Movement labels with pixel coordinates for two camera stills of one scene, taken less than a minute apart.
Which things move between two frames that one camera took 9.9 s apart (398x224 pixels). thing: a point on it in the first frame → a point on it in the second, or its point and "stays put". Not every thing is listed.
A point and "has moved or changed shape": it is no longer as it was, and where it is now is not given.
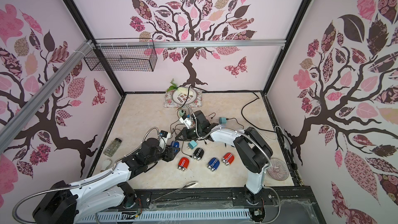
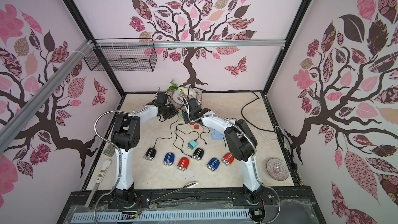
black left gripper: x=170 y=153 → x=174 y=113
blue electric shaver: x=174 y=143 has moved or changed shape
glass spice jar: x=112 y=147 stays put
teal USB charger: x=192 y=144 stays put
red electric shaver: x=183 y=164 stays put
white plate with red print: x=181 y=98 stays put
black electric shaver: x=198 y=153 stays put
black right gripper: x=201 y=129 → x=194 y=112
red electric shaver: x=227 y=158 stays put
